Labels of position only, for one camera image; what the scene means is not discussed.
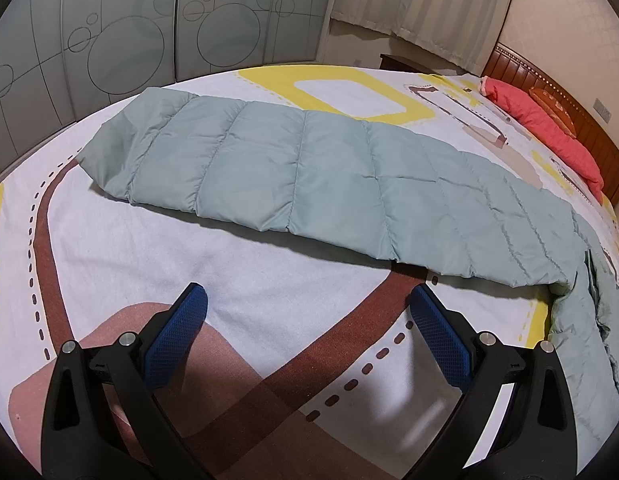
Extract sage green quilted down garment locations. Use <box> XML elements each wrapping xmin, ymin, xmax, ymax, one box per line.
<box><xmin>77</xmin><ymin>88</ymin><xmax>619</xmax><ymax>429</ymax></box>

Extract white patterned bed sheet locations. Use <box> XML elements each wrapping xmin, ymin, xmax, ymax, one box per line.
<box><xmin>0</xmin><ymin>65</ymin><xmax>619</xmax><ymax>479</ymax></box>

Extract coral red pillow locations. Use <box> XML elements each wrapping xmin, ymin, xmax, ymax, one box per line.
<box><xmin>481</xmin><ymin>76</ymin><xmax>605</xmax><ymax>204</ymax></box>

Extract brown wooden headboard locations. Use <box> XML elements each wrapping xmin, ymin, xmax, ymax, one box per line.
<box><xmin>482</xmin><ymin>42</ymin><xmax>619</xmax><ymax>206</ymax></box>

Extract orange patterned cushion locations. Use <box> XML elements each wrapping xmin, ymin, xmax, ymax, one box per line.
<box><xmin>529</xmin><ymin>88</ymin><xmax>576</xmax><ymax>139</ymax></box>

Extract frosted glass wardrobe doors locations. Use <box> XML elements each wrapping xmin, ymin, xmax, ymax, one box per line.
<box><xmin>0</xmin><ymin>0</ymin><xmax>331</xmax><ymax>174</ymax></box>

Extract beige curtain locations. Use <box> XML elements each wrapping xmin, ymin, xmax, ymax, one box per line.
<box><xmin>331</xmin><ymin>0</ymin><xmax>511</xmax><ymax>75</ymax></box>

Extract grey wall switch panel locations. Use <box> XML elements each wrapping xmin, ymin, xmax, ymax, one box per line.
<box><xmin>594</xmin><ymin>99</ymin><xmax>611</xmax><ymax>124</ymax></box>

